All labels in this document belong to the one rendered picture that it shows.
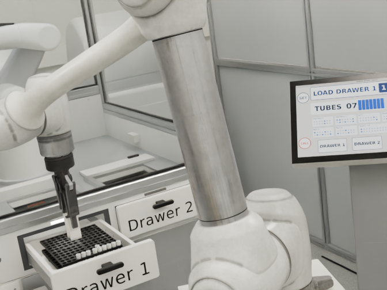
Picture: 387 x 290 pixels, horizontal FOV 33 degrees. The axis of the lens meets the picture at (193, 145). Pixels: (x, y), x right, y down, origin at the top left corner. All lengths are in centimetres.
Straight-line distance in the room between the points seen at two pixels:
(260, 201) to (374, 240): 99
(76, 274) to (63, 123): 39
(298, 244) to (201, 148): 35
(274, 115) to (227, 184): 262
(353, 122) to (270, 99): 171
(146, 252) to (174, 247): 45
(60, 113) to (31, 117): 15
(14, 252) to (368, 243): 119
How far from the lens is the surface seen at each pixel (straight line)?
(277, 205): 142
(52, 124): 164
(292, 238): 142
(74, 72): 148
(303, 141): 218
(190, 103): 122
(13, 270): 203
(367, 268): 241
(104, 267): 171
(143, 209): 210
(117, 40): 148
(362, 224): 234
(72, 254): 186
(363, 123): 219
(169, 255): 222
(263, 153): 406
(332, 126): 219
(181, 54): 121
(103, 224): 205
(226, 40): 416
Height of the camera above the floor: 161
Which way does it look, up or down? 15 degrees down
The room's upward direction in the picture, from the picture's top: 8 degrees counter-clockwise
